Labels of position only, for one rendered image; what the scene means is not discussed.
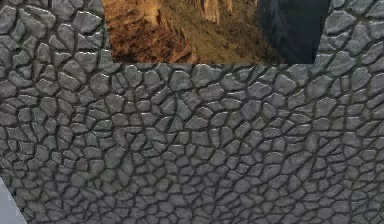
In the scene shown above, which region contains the brown canyon landscape wall picture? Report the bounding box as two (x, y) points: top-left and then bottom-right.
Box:
(101, 0), (332, 65)

